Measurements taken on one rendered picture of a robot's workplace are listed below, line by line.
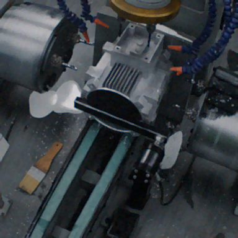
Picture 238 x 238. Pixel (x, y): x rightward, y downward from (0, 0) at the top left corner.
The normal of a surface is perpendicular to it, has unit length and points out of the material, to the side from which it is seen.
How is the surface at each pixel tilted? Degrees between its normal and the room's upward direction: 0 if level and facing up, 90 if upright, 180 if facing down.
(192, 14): 90
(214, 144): 73
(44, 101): 0
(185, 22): 90
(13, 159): 0
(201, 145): 84
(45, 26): 13
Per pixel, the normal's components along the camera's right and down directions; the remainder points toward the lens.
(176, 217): 0.07, -0.58
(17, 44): -0.22, 0.07
